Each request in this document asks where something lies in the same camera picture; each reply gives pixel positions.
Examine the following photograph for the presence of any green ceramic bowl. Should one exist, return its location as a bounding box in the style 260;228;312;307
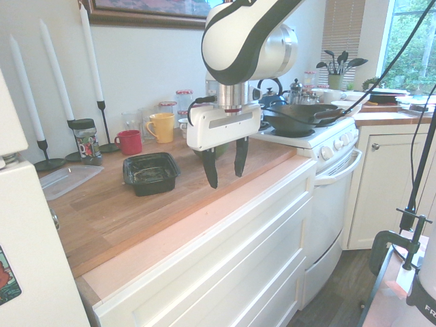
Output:
193;142;230;160

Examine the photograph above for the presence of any red mug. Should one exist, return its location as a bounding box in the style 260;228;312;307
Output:
114;129;143;156

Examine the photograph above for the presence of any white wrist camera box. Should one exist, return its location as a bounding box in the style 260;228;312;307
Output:
248;84;264;103

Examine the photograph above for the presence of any dark wood picture frame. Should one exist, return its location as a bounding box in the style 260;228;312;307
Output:
90;0;211;30

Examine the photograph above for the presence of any blue kettle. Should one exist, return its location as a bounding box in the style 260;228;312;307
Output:
257;77;289;110

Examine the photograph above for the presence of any yellow mug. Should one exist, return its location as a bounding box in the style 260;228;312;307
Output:
145;112;176;144

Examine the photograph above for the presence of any beige window blind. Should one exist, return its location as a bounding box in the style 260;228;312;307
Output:
321;0;366;81

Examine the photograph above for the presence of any dark green clamp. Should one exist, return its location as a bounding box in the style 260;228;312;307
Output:
369;230;422;277

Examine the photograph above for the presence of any white stove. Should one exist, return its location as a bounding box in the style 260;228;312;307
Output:
250;110;364;311

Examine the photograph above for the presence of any robot mounting table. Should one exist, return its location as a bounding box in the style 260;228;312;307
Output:
357;231;436;327

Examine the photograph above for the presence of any black wok with wooden handle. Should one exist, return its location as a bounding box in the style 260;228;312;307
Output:
264;104;345;135

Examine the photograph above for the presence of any clear plastic container lid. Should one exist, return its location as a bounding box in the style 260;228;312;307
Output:
39;164;102;202

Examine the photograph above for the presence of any clear glass dish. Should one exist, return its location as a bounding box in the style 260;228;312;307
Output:
396;95;436;114

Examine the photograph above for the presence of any window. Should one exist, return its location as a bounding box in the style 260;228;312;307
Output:
376;0;436;98

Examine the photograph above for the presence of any glass french press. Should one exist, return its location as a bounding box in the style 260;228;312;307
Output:
289;78;305;105

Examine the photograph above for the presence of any white taper candle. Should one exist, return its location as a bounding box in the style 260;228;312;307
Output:
39;18;75;121
9;33;46;142
79;0;104;102

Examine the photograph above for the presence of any clear drinking glass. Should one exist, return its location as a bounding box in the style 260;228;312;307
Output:
138;107;156;140
121;111;141;134

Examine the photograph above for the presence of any white serving bowl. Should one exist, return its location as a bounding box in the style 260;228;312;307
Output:
330;100;362;117

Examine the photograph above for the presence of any glass jar with checked lid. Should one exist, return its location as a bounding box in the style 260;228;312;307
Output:
175;89;194;120

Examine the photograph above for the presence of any black camera cable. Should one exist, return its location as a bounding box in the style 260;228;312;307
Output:
186;0;436;127

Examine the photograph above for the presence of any clear drinking glasses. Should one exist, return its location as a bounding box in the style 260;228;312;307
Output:
158;101;178;116

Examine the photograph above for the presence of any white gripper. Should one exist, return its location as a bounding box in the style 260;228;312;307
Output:
186;102;263;189

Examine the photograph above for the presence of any black camera stand pole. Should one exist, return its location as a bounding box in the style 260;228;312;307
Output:
396;114;436;273

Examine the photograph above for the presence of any white refrigerator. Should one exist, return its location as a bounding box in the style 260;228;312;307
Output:
0;67;91;327

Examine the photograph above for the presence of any white cupboard with knob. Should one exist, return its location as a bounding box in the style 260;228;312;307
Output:
346;115;434;251

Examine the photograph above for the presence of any plain white mug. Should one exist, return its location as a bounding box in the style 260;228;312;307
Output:
322;89;347;105

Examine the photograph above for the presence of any colourful fridge magnet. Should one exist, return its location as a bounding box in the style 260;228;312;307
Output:
0;245;22;306

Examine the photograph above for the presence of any white drawer cabinet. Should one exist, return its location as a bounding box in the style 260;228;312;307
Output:
81;158;318;327

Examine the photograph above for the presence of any spice jar with black cap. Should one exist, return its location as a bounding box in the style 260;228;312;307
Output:
67;118;103;166

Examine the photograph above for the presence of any green utensil holder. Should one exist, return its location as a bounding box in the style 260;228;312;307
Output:
328;74;345;91

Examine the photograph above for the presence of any black plastic food container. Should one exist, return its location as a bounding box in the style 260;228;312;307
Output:
123;152;181;198

